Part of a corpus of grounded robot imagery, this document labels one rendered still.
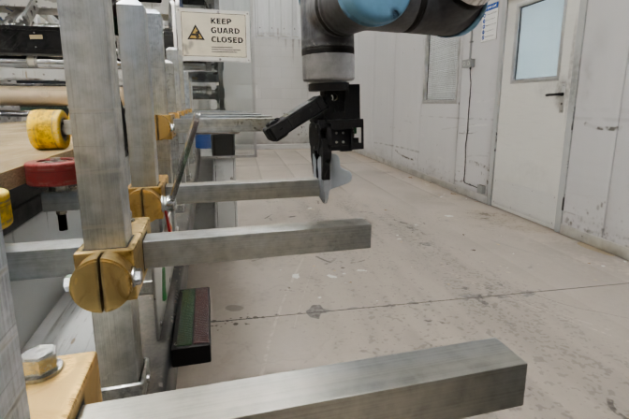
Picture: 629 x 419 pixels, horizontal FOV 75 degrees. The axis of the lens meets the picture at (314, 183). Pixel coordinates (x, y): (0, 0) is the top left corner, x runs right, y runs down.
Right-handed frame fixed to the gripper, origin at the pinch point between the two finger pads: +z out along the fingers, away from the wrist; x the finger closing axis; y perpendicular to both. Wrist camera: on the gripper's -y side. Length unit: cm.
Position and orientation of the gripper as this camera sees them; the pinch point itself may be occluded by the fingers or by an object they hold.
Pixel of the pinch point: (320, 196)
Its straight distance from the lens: 74.4
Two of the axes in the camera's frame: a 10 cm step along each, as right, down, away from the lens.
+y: 9.7, -0.8, 2.3
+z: 0.3, 9.8, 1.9
